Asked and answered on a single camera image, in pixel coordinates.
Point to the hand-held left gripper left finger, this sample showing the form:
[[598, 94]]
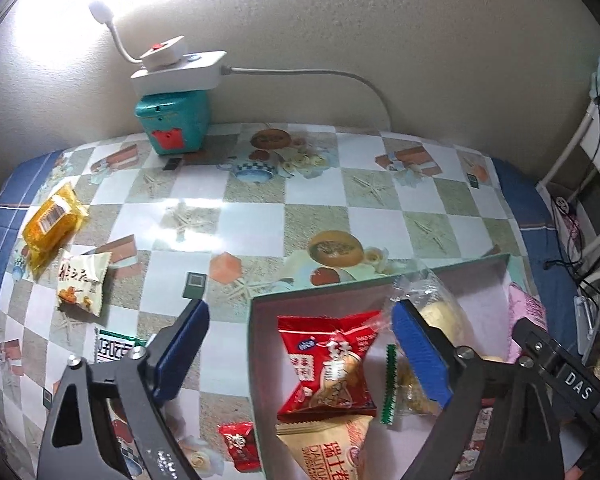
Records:
[[185, 345]]

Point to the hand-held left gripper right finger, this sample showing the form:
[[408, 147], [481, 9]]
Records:
[[420, 350]]

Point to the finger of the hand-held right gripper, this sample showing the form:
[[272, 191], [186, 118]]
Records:
[[570, 375]]

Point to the green-edged cracker packet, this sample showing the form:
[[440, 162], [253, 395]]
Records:
[[405, 390]]

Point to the clear-wrapped bread bun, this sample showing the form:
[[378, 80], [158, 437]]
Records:
[[442, 312]]

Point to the grey cardboard box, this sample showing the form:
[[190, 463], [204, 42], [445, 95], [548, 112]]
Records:
[[480, 280]]

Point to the orange cake roll packet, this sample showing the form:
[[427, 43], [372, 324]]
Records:
[[325, 452]]

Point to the green and white snack packet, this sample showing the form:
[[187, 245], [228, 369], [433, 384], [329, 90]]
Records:
[[112, 350]]

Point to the pink snack packet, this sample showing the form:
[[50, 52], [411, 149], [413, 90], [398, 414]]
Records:
[[527, 305]]

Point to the large red snack packet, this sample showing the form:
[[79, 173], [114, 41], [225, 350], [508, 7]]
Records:
[[330, 370]]

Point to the small red snack packet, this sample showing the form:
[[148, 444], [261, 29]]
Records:
[[237, 442]]

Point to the white and orange snack packet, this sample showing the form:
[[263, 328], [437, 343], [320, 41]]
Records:
[[82, 280]]

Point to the yellow snack packet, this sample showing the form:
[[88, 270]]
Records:
[[50, 220]]

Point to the blue plaid cloth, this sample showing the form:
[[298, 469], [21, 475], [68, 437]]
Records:
[[10, 195]]

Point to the teal plastic box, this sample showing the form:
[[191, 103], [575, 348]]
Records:
[[170, 115]]

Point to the white metal rack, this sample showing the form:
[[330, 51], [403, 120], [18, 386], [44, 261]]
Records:
[[580, 130]]

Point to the white power strip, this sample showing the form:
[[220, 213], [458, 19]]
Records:
[[180, 72]]

